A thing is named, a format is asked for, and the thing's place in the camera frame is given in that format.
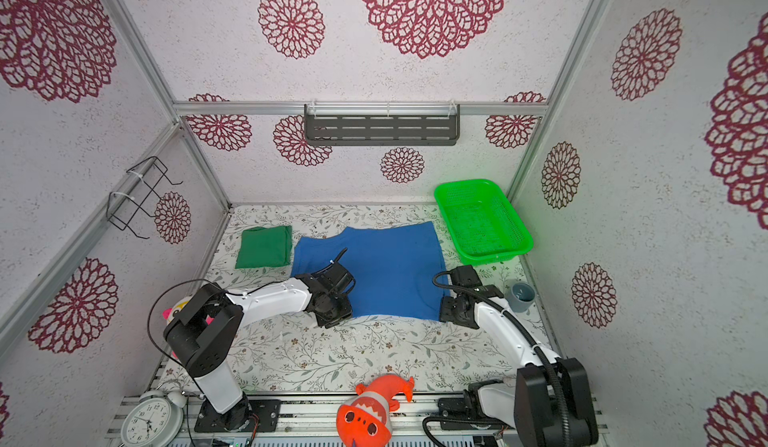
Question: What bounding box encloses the blue tank top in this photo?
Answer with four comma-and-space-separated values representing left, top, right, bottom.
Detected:
291, 222, 446, 321

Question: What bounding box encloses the green tank top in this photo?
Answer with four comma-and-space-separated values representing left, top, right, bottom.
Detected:
235, 226, 293, 269

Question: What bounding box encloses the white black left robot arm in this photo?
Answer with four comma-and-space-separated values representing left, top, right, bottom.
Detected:
163, 268, 356, 424

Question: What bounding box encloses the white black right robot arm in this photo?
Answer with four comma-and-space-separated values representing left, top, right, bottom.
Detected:
439, 288, 599, 446

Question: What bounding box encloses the teal green cup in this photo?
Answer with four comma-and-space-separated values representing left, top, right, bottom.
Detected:
505, 282, 536, 313

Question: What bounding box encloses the bright green plastic basket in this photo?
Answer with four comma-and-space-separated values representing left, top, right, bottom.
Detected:
434, 179, 534, 266

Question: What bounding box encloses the red fish plush toy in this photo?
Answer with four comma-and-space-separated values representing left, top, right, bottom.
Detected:
336, 374, 415, 447

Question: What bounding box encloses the pink striped plush toy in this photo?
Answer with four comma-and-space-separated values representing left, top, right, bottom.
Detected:
162, 296, 191, 324

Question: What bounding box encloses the white alarm clock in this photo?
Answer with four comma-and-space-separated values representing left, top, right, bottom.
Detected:
120, 390, 186, 447

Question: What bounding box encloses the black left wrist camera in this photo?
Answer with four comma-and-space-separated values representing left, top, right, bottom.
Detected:
316, 263, 356, 295

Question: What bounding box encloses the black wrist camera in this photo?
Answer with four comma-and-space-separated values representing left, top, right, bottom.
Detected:
449, 265, 483, 289
316, 263, 356, 295

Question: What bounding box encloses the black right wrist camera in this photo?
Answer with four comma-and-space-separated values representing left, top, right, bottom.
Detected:
449, 265, 483, 289

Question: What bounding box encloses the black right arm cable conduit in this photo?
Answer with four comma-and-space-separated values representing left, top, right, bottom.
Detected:
421, 270, 571, 447

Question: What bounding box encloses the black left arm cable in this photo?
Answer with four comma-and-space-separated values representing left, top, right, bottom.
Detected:
146, 247, 349, 447

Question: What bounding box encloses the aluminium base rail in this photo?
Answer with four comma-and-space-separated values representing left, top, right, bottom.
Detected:
101, 391, 610, 447

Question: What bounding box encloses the dark grey wall shelf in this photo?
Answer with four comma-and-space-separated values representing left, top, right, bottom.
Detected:
303, 104, 461, 147

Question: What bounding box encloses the black wire wall rack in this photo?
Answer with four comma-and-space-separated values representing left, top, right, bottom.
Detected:
105, 156, 183, 240

